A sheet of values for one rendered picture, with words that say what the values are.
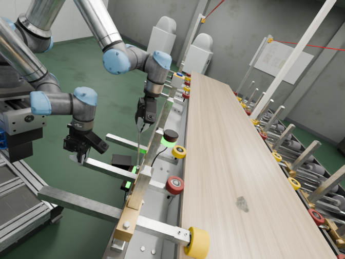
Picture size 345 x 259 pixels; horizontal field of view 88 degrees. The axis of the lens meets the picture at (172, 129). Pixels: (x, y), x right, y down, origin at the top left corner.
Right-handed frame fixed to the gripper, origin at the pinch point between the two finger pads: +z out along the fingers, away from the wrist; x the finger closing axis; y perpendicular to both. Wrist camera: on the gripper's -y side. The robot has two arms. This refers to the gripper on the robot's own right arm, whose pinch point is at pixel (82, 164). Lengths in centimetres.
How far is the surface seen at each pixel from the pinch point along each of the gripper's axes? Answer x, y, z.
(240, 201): -1, -73, -9
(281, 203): -11, -100, -8
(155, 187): 1.5, -34.0, -2.7
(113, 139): -23.4, -4.4, 0.1
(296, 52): -135, -122, -81
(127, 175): 1.0, -20.4, -3.4
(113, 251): 23.7, -26.1, 12.5
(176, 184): 0.9, -41.8, -8.0
